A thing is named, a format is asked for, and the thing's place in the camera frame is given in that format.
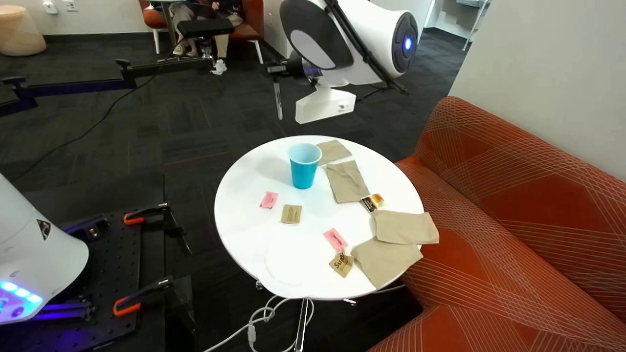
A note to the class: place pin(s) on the small brown black packet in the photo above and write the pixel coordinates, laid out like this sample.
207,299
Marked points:
372,202

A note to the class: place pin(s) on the round white table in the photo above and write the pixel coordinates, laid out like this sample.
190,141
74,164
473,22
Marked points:
287,258

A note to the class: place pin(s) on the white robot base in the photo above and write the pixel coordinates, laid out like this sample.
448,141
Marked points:
37,260

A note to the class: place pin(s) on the crumpled brown sugar packet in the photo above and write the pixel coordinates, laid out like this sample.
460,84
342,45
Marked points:
340,264

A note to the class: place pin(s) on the beige round stool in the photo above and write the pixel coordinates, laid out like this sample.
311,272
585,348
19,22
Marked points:
17,32

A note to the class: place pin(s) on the blue plastic cup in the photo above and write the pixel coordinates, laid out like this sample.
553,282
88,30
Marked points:
303,161

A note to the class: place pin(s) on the orange handled clamp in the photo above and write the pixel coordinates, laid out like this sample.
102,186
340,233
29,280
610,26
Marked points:
160,215
176,294

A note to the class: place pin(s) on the brown napkin behind cup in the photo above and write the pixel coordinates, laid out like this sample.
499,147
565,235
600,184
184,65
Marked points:
332,151

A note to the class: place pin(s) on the seated person legs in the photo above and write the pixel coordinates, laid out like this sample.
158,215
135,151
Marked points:
203,28

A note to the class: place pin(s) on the pink sweetener packet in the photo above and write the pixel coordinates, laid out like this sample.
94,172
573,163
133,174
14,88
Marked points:
268,200
334,239

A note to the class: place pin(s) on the brown paper napkin right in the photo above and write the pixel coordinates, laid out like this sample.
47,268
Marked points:
399,227

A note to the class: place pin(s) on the brown napkin near cup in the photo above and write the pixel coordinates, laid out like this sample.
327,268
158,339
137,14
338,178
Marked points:
346,182

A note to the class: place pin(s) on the white machine with blue light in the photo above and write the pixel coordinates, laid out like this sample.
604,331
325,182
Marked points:
346,43

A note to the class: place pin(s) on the brown paper napkin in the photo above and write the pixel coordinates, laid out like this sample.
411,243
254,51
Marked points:
383,262
399,227

